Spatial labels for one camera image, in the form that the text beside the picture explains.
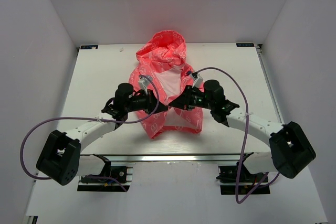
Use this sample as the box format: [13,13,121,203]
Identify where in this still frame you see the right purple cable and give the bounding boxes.
[193,67,280,205]

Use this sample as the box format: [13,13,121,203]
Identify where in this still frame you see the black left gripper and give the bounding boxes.
[125,90,167,115]

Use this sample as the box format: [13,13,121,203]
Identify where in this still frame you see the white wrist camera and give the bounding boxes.
[186,70,203,88]
[138,75,153,94]

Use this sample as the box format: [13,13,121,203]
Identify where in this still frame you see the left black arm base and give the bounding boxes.
[77,165,133,193]

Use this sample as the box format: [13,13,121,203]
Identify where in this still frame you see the right blue corner label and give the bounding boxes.
[236,42,255,47]

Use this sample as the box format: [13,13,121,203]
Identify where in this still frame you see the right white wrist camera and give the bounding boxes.
[186,70,203,88]

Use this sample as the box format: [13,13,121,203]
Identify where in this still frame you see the pink patterned hooded jacket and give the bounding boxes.
[129,30,203,138]

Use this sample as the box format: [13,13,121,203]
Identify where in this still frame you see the blue corner label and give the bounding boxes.
[236,42,255,47]
[80,45,98,50]

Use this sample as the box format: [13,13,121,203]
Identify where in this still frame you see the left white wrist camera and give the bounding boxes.
[138,75,153,94]

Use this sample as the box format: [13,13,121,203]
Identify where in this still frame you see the aluminium rail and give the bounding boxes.
[256,44,299,162]
[91,153,255,164]

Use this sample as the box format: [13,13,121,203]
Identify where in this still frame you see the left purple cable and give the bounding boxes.
[20,74,160,192]

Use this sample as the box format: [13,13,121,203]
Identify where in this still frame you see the purple cable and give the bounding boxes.
[193,67,280,205]
[20,74,160,192]

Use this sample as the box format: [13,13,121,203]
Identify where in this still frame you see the aluminium right side rail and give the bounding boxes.
[256,44,299,162]

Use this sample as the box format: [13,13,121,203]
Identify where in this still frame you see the left blue corner label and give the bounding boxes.
[80,45,98,50]

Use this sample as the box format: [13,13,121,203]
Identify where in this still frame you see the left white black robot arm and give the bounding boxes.
[36,83,168,185]

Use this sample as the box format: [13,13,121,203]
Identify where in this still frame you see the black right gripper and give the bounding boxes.
[170,84,215,110]

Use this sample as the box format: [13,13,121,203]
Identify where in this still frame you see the aluminium front rail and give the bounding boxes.
[91,153,255,164]

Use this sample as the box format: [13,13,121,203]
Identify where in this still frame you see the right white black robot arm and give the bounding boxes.
[169,80,316,182]

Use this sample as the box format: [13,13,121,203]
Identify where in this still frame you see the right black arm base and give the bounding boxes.
[215,165,271,196]

